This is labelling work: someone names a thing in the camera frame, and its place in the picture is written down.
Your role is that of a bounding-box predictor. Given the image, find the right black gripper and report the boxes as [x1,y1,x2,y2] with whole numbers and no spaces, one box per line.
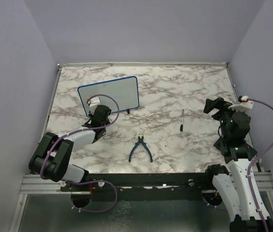
[204,97,245,139]

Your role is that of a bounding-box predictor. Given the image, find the blue framed whiteboard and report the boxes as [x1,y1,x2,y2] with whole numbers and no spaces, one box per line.
[77,76,140,116]

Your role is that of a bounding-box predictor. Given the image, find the white whiteboard marker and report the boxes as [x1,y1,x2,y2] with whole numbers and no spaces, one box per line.
[180,109,185,132]

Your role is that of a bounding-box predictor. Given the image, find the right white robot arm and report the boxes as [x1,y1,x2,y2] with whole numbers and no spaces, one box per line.
[203,96,273,232]

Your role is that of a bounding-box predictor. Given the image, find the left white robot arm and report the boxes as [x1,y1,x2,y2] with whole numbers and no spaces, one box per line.
[29,105,111,191]

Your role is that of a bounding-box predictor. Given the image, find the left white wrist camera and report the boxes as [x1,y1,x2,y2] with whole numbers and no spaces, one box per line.
[86,97,101,114]

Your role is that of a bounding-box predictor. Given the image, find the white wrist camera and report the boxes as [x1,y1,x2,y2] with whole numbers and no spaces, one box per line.
[86,97,101,114]
[228,95,254,112]

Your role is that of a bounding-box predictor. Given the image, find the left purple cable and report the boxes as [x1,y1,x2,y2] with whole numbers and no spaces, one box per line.
[40,94,120,179]

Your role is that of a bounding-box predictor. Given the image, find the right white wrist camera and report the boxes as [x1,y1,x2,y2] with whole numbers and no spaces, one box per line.
[228,95,254,112]

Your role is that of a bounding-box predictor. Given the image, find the blue handled pliers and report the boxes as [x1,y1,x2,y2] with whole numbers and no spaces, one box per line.
[129,135,154,163]

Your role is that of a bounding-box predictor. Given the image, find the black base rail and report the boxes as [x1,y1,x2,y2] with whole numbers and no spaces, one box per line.
[61,171,233,203]

